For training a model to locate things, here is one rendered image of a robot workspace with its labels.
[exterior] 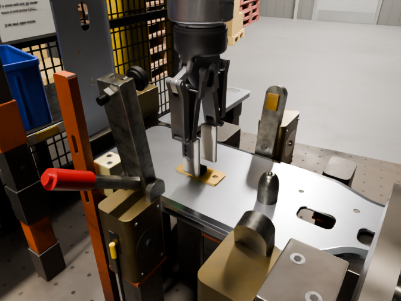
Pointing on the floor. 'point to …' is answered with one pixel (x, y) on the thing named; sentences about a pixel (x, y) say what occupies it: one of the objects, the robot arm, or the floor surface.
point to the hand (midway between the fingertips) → (200, 150)
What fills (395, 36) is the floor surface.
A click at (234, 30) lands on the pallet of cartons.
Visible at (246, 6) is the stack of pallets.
